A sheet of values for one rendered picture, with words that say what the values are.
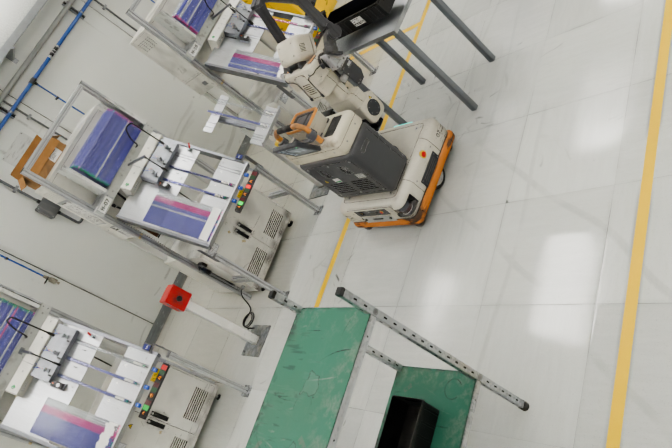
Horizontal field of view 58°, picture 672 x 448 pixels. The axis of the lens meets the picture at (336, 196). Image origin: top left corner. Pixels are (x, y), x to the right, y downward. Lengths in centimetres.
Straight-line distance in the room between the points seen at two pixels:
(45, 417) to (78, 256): 206
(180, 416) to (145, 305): 185
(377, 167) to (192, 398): 212
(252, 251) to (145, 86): 244
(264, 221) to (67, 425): 195
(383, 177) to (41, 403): 247
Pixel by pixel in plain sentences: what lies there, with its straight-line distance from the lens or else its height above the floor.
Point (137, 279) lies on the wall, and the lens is 609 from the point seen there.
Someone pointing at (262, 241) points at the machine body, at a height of 20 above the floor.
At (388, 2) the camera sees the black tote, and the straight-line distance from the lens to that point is 381.
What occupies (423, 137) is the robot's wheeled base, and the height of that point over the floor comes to 27.
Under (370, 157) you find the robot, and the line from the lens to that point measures 347.
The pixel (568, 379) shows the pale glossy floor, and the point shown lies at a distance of 274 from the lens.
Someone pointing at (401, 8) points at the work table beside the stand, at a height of 80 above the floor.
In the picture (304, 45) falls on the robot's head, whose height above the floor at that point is 116.
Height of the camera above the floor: 222
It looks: 28 degrees down
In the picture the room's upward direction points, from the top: 54 degrees counter-clockwise
